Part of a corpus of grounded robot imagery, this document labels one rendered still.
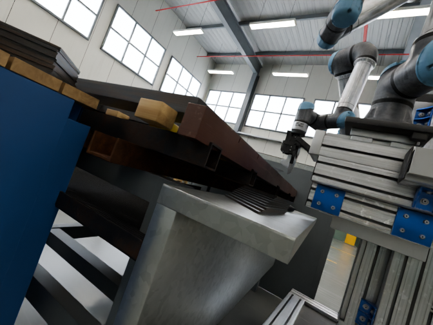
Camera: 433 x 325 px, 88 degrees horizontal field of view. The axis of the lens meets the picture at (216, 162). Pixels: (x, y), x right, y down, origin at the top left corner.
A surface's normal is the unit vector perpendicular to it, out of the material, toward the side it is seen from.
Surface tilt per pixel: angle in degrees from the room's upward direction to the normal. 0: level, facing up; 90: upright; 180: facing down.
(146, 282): 90
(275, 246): 90
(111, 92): 90
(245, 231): 90
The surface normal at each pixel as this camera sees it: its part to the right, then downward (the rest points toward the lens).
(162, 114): 0.85, 0.26
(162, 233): -0.42, -0.20
